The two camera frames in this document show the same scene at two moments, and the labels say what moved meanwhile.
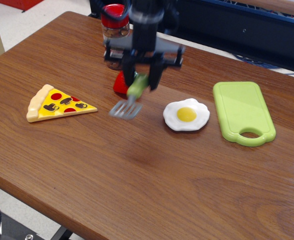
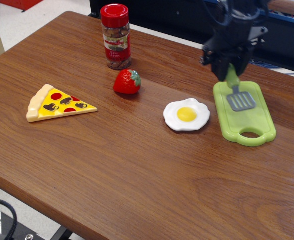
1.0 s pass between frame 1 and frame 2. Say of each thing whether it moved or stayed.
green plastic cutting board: stayed
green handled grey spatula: moved
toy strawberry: stayed
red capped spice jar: stayed
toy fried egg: stayed
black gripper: moved
